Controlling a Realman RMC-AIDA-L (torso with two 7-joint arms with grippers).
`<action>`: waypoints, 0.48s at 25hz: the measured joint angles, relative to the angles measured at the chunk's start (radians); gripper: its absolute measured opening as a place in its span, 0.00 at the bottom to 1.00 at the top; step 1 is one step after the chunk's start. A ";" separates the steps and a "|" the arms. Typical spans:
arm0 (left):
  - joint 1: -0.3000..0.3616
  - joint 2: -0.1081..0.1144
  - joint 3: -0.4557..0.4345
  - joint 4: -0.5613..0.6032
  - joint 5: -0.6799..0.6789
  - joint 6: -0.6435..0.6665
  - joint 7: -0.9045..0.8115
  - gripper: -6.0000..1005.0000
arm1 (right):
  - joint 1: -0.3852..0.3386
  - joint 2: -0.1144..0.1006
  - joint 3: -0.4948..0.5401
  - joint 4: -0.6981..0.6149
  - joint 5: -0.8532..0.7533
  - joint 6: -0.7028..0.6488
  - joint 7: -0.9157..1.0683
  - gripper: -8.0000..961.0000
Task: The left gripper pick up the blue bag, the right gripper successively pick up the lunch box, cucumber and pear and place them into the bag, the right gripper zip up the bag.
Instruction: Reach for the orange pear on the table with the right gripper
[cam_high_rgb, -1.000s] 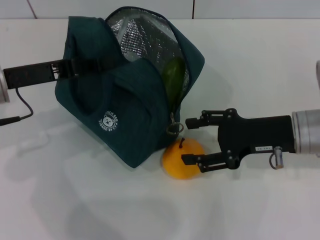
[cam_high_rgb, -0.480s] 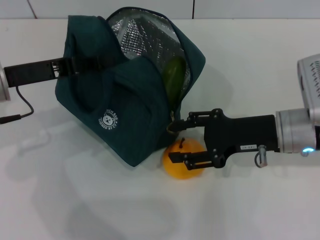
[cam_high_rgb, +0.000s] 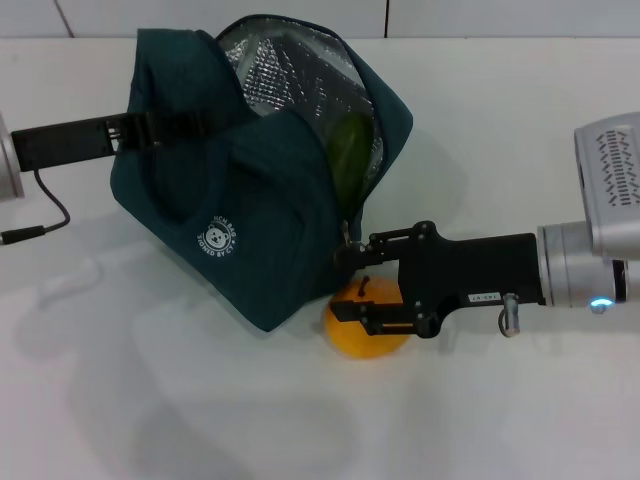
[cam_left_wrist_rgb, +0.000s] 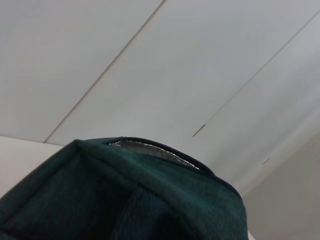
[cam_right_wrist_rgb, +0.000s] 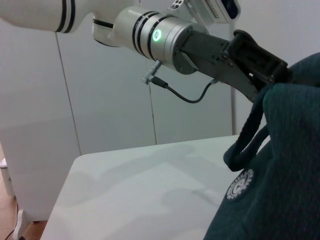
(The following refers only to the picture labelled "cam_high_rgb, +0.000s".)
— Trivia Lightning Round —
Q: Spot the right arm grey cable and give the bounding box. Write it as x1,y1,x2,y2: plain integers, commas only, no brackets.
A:
496,291,522,337

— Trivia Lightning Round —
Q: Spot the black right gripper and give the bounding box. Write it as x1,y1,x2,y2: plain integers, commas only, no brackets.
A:
330,219,549,340

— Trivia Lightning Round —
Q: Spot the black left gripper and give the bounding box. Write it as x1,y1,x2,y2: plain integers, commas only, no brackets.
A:
9,106,232,174

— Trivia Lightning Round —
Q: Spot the dark teal lunch bag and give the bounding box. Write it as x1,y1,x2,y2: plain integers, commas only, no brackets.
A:
106,14,416,334

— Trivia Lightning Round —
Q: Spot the silver vented wrist camera box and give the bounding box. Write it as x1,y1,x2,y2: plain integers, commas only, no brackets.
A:
572,111,640,262

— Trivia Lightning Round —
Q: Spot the green cucumber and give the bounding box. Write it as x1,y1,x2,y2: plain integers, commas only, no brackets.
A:
325,111,375,214

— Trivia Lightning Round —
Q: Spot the orange yellow pear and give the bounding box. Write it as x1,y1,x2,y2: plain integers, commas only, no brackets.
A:
324,275,414,361

